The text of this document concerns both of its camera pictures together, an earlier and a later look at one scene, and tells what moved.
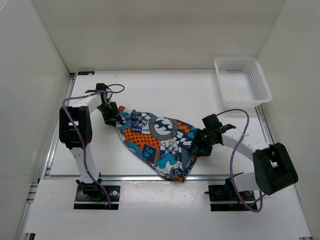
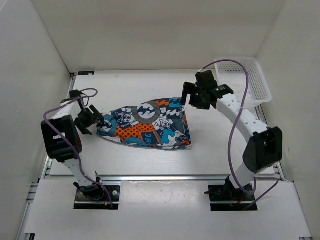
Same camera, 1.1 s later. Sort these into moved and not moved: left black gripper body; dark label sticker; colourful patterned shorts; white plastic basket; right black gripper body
Moved: left black gripper body; right black gripper body; colourful patterned shorts
Not moved: white plastic basket; dark label sticker
